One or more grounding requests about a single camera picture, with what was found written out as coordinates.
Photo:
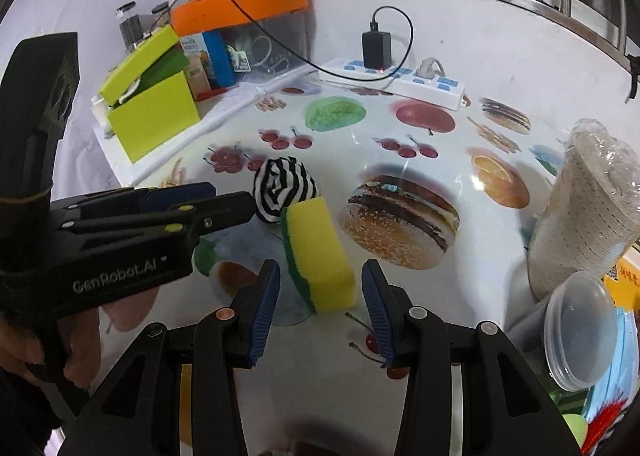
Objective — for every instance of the beige carton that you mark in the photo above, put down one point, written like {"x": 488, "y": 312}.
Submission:
{"x": 197, "y": 69}

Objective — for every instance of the food printed tablecloth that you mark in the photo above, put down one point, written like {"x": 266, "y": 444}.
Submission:
{"x": 425, "y": 171}

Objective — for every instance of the yellow green sponge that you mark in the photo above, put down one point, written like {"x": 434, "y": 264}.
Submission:
{"x": 320, "y": 251}

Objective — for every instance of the yellow cardboard box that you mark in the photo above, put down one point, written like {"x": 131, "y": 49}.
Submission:
{"x": 622, "y": 281}

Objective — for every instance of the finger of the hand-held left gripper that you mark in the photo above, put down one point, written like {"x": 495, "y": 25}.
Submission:
{"x": 200, "y": 218}
{"x": 165, "y": 196}

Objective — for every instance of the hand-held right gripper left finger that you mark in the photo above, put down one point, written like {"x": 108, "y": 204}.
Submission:
{"x": 262, "y": 316}

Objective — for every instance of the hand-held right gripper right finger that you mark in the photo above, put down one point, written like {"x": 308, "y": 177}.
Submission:
{"x": 380, "y": 316}

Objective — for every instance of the black clip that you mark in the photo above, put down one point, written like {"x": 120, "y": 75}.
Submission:
{"x": 634, "y": 76}

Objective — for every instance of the person's left hand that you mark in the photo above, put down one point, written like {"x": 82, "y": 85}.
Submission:
{"x": 82, "y": 336}

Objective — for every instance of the lime green box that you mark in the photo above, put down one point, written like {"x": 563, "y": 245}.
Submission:
{"x": 150, "y": 101}

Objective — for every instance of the white power strip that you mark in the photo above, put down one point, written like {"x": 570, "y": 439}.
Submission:
{"x": 400, "y": 82}

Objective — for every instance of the white plug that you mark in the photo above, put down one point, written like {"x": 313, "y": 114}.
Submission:
{"x": 429, "y": 67}

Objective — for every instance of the storage box with orange lid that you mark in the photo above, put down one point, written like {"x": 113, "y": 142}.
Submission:
{"x": 250, "y": 11}

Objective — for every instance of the wrapped stack of paper cups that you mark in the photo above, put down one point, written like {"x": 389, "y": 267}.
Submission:
{"x": 585, "y": 216}

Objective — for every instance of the glass jar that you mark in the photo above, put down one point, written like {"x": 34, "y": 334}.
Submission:
{"x": 127, "y": 26}
{"x": 160, "y": 14}

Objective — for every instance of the clear round plastic container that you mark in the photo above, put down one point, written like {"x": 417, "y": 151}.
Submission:
{"x": 580, "y": 331}

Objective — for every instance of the blue face mask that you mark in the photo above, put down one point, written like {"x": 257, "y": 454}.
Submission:
{"x": 620, "y": 366}

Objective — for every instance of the blue carton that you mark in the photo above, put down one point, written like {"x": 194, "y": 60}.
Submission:
{"x": 217, "y": 59}

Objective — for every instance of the black white striped sock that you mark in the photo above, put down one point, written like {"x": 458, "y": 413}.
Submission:
{"x": 285, "y": 188}

